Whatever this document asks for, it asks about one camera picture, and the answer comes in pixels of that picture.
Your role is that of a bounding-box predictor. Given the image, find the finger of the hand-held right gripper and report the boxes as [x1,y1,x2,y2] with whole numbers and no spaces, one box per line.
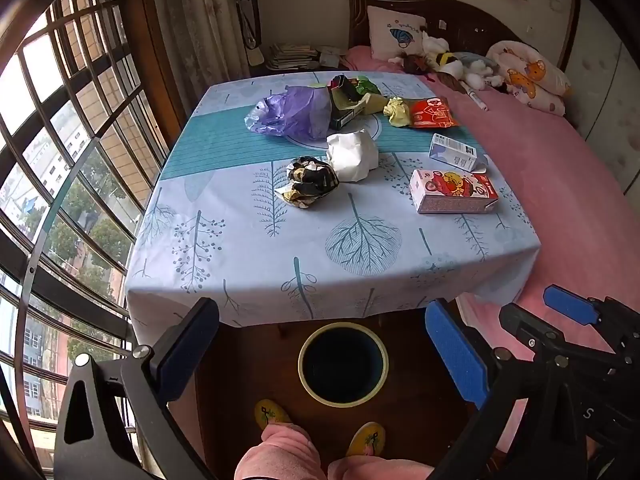
[499,304,566,361]
[544,285,623,328]

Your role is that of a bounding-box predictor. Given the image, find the white embroidered pillow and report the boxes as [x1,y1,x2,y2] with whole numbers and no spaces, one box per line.
[366,6,427,61]

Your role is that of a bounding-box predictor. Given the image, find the yellow black bee plush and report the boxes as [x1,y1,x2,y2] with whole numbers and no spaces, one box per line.
[432,51,463,73]

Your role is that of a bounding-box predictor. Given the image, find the hanging dark bag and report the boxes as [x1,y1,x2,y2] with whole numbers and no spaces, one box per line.
[232,0,264,66]

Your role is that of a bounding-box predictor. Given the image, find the pink blanket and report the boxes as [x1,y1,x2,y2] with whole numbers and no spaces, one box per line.
[345,45,640,461]

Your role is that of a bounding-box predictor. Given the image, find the dark gold wrapper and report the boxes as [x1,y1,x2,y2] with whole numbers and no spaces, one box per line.
[273,156,341,209]

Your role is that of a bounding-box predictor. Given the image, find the white paper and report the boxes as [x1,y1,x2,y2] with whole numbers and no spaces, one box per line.
[326,129,379,182]

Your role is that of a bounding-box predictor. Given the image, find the brown window grille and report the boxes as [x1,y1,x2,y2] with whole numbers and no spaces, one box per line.
[0,0,171,480]

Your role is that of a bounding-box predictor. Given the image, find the dark wooden nightstand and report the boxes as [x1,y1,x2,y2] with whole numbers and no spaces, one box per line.
[250,50,351,77]

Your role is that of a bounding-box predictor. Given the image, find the pink cartoon carton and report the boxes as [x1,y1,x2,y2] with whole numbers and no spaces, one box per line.
[409,169,500,215]

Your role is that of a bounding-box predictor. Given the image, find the stack of books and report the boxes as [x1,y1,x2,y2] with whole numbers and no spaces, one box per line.
[265,42,321,71]

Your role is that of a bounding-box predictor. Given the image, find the small white blue box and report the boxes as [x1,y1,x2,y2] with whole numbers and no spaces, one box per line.
[429,133,488,173]

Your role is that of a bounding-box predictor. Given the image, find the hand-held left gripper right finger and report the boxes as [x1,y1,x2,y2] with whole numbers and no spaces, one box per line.
[424,298,592,480]

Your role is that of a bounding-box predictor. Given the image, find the white plush toy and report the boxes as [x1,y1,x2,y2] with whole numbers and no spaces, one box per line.
[421,31,451,56]
[462,59,503,90]

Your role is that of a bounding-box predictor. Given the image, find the round yellow rimmed bin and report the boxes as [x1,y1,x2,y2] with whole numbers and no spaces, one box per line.
[298,324,390,407]

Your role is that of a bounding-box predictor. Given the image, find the dark green box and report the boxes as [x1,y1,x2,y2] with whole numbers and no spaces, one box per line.
[327,101,368,131]

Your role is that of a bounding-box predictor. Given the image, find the yellow embroidered slipper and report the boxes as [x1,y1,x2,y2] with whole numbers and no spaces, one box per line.
[254,399,293,431]
[346,421,385,457]

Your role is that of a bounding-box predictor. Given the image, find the yellow green wrapper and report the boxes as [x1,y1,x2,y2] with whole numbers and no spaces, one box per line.
[383,97,416,127]

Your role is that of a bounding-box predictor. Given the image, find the brown feather toy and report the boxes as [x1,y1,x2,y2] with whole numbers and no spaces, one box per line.
[437,72,468,93]

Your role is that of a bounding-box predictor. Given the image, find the white marker pen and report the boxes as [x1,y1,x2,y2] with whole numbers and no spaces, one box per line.
[462,85,488,111]

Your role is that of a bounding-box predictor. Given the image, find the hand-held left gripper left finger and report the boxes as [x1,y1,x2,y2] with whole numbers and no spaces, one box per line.
[52,297,221,480]

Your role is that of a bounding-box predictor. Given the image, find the leaf printed blue tablecloth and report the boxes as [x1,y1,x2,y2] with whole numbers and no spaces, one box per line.
[124,72,543,331]

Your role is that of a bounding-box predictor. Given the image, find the red snack packet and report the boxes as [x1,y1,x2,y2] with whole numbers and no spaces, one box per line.
[407,97,460,130]

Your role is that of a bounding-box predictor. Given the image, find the wooden window frame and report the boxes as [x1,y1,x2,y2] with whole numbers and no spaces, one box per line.
[115,0,186,136]

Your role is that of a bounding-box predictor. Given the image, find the purple plastic bag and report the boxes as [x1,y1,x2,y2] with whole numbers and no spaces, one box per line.
[244,85,335,142]

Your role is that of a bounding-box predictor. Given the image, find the cream small box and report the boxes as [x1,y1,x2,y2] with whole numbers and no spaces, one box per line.
[360,92,396,116]

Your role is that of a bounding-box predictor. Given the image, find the person's pink pants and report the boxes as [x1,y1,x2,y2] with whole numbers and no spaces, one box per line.
[235,422,436,480]

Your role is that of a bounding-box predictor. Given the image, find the beige floral curtain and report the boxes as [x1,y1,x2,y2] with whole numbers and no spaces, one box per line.
[150,0,251,111]

